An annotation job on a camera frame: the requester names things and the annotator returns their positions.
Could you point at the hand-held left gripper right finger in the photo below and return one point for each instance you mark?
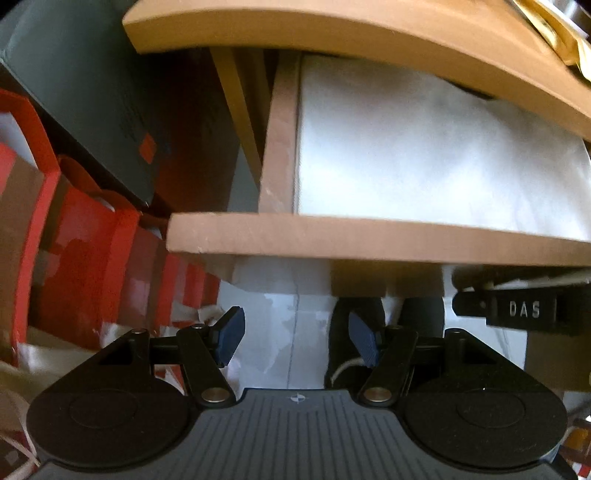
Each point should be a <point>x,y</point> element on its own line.
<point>364,341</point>

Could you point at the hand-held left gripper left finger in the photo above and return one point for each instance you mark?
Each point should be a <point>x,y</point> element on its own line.
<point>231,334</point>

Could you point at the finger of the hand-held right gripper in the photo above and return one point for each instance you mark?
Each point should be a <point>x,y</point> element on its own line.
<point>468,304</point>

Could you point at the gold foil packet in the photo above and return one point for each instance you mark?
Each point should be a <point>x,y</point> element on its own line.
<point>558,41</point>

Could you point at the dark rounded object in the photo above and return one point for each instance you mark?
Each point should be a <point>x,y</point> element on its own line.
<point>422,314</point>
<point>344,332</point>

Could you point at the cardboard box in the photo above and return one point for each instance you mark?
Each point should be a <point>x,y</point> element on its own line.
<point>558,364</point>

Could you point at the red gift bag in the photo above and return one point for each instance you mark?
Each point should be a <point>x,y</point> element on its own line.
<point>171,286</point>
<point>32,207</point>
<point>87,258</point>

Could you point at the wooden nightstand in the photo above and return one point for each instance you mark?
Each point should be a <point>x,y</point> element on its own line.
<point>323,32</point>

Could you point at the dark grey box red mark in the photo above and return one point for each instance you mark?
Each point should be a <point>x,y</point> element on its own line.
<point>69,69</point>

